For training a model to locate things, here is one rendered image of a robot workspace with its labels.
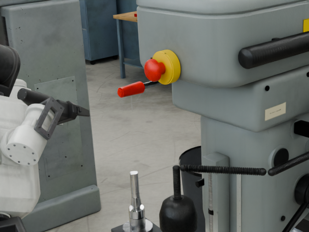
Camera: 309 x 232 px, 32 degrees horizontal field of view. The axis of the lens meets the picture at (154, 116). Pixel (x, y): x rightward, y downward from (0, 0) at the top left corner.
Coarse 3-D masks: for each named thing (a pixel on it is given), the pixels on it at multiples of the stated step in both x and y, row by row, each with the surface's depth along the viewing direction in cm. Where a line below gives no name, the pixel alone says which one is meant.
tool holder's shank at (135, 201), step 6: (132, 174) 154; (132, 180) 155; (138, 180) 157; (132, 186) 156; (138, 186) 156; (132, 192) 157; (138, 192) 157; (132, 198) 157; (138, 198) 157; (132, 204) 158; (138, 204) 157
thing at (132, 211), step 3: (129, 207) 159; (141, 207) 159; (129, 210) 158; (132, 210) 158; (135, 210) 157; (138, 210) 157; (141, 210) 158; (132, 213) 157; (135, 213) 157; (138, 213) 157
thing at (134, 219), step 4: (144, 212) 159; (132, 216) 158; (136, 216) 158; (140, 216) 158; (144, 216) 159; (132, 220) 158; (136, 220) 158; (140, 220) 158; (144, 220) 160; (132, 224) 159; (136, 224) 158; (140, 224) 159; (144, 224) 160; (132, 228) 159; (136, 228) 159; (140, 228) 159
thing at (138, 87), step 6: (132, 84) 105; (138, 84) 105; (144, 84) 107; (150, 84) 107; (156, 84) 108; (120, 90) 103; (126, 90) 104; (132, 90) 104; (138, 90) 105; (120, 96) 104; (126, 96) 104
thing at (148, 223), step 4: (148, 220) 164; (124, 224) 163; (128, 224) 163; (148, 224) 162; (152, 224) 162; (112, 228) 163; (116, 228) 163; (120, 228) 163; (124, 228) 160; (128, 228) 160; (144, 228) 160; (148, 228) 160; (152, 228) 160; (156, 228) 162
